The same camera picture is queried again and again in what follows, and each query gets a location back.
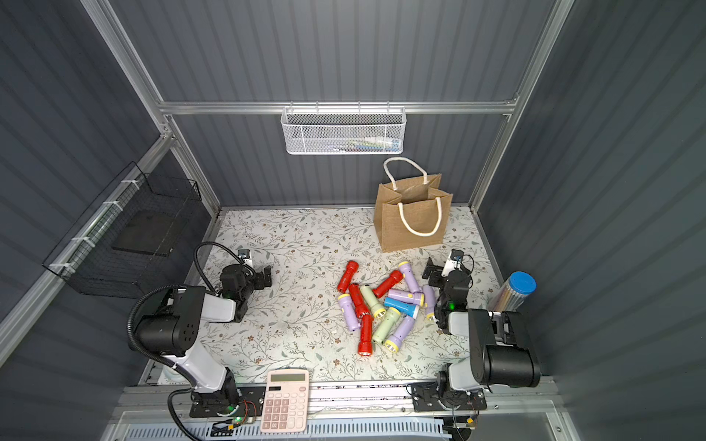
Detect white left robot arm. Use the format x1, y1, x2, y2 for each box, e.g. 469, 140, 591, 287
127, 264, 272, 416

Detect purple flashlight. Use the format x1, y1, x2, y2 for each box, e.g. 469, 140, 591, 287
423, 285, 437, 321
384, 316, 416, 353
398, 261, 422, 293
338, 293, 361, 333

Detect blue-lidded cylinder container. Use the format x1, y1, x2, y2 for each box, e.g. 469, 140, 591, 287
487, 271, 538, 312

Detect brown paper tote bag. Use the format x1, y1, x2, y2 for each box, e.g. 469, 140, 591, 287
373, 156, 453, 253

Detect markers in white basket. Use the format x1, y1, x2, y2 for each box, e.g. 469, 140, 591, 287
327, 136, 403, 154

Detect red flashlight bottom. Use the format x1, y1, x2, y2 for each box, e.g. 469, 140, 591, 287
358, 313, 373, 356

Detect white wire mesh basket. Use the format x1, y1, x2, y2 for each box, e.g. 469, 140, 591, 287
281, 107, 407, 155

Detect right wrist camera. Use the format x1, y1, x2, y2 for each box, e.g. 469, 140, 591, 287
444, 249, 464, 274

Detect black wire basket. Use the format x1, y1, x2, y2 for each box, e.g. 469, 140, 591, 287
42, 163, 203, 299

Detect pink calculator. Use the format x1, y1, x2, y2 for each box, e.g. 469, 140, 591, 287
260, 369, 311, 435

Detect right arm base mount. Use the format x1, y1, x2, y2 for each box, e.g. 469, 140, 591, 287
406, 381, 487, 413

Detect purple flashlight horizontal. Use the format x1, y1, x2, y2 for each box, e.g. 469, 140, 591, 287
387, 290, 425, 306

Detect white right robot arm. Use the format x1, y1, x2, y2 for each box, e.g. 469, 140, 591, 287
422, 254, 542, 410

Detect blue flashlight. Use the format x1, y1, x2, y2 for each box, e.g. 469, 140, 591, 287
384, 298, 419, 319

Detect green flashlight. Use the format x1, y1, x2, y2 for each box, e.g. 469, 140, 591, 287
372, 307, 401, 345
360, 285, 386, 319

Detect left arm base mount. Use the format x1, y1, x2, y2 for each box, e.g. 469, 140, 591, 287
189, 386, 266, 418

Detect red flashlight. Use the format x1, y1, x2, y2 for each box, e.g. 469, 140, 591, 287
349, 283, 371, 319
372, 270, 404, 299
358, 313, 373, 356
336, 261, 359, 294

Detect purple flashlight bottom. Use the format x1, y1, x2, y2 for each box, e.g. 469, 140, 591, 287
384, 316, 416, 353

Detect green flashlight upper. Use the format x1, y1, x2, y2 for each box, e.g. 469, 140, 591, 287
360, 285, 386, 319

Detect green flashlight lower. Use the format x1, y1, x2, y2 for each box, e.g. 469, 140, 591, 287
372, 307, 401, 345

